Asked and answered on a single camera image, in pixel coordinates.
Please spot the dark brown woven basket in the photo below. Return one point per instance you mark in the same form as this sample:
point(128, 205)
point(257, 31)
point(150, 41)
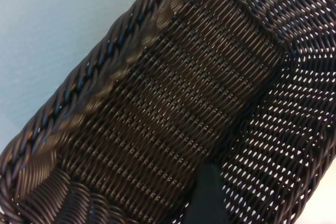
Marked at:
point(162, 98)

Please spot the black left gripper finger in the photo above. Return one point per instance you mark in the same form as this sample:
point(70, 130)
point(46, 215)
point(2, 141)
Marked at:
point(206, 197)

